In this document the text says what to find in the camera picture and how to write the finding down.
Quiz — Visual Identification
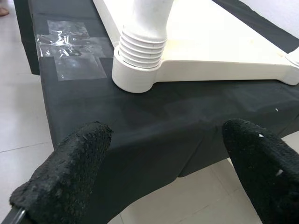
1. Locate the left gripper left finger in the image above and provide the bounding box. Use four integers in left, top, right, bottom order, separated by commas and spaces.
9, 120, 114, 224

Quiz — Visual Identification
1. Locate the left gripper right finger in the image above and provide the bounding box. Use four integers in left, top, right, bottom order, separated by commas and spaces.
221, 119, 299, 224

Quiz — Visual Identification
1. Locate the white plastic table top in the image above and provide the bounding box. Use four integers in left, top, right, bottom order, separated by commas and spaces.
92, 0, 299, 94

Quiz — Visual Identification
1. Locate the bare person foot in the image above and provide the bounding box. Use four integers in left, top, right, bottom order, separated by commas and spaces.
0, 0, 10, 17

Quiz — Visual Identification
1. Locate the black tablecloth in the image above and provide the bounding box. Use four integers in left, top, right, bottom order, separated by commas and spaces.
13, 0, 299, 224

